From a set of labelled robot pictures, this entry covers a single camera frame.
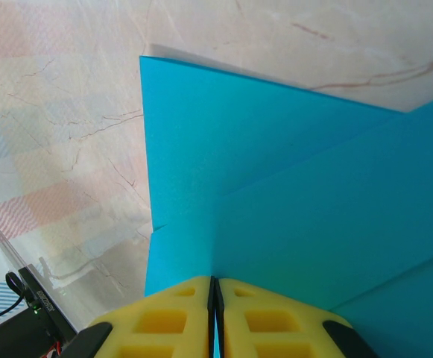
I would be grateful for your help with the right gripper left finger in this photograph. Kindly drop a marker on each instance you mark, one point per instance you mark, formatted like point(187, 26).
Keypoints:
point(156, 324)

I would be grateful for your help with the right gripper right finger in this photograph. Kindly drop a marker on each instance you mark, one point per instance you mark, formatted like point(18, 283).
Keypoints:
point(275, 328)

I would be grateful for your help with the blue paper sheet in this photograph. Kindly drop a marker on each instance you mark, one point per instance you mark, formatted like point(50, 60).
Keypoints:
point(275, 168)

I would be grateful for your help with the small black circuit board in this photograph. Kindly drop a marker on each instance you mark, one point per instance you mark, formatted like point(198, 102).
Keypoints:
point(44, 298)

